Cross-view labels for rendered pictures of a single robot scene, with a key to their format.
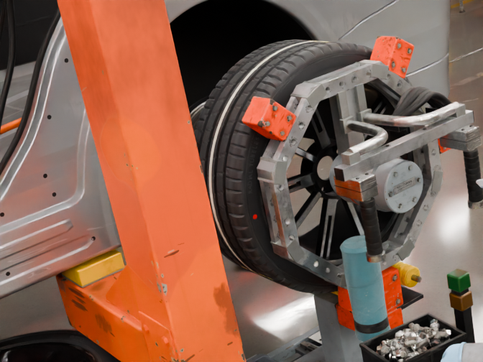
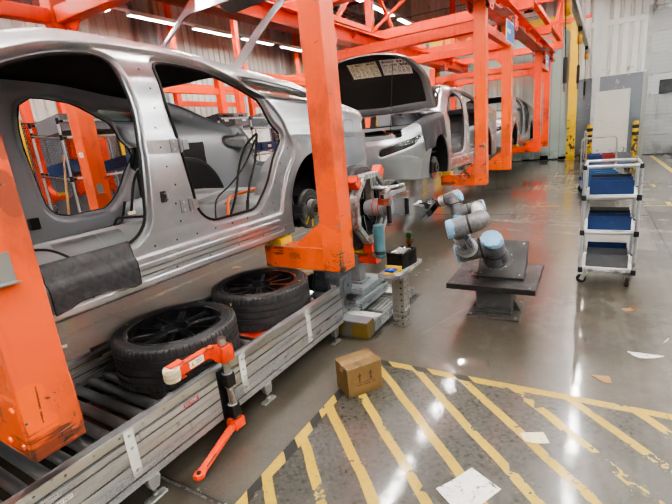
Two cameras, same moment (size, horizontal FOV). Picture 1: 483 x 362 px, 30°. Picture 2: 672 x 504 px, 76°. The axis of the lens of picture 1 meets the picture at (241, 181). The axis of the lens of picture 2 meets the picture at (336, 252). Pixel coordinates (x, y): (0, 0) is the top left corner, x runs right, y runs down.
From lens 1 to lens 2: 167 cm
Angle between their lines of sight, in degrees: 26
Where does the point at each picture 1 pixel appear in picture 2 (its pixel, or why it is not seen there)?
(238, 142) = not seen: hidden behind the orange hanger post
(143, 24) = (340, 140)
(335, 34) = not seen: hidden behind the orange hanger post
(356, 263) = (379, 230)
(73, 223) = (280, 220)
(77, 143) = (281, 193)
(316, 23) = not seen: hidden behind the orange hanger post
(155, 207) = (339, 199)
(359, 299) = (379, 242)
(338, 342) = (357, 270)
